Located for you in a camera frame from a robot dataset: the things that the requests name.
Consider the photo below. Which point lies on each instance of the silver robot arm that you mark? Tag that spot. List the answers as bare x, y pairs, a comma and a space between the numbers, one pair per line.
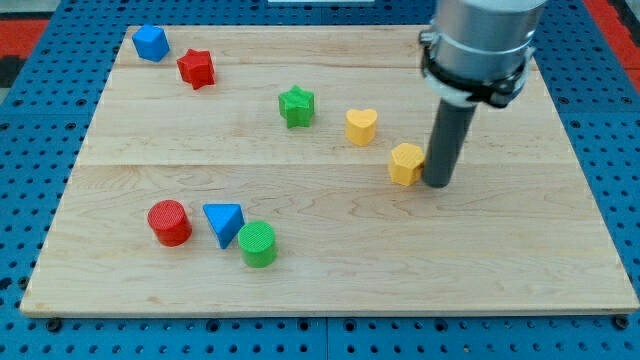
479, 42

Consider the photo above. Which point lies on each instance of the yellow heart block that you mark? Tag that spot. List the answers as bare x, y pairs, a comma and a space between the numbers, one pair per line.
360, 126

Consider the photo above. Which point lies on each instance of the green star block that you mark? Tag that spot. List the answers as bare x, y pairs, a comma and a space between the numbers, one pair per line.
297, 107

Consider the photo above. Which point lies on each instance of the red star block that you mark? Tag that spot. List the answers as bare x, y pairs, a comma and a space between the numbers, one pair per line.
196, 67

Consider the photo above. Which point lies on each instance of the green cylinder block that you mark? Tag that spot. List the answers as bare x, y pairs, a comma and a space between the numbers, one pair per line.
257, 243

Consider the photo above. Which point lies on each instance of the wooden board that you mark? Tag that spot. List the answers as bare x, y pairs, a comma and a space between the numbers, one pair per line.
515, 233

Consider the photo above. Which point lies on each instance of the yellow hexagon block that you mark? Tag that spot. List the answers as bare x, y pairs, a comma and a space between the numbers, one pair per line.
405, 164

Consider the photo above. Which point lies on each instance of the blue triangle block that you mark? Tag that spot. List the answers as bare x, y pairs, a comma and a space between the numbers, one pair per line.
226, 220

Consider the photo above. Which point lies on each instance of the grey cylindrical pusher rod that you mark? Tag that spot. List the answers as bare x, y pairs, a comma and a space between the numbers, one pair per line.
448, 134

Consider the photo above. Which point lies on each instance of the red cylinder block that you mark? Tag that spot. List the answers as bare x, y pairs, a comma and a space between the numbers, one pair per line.
169, 223

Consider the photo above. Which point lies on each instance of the blue cube block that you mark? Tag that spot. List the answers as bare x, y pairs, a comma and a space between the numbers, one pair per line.
151, 43

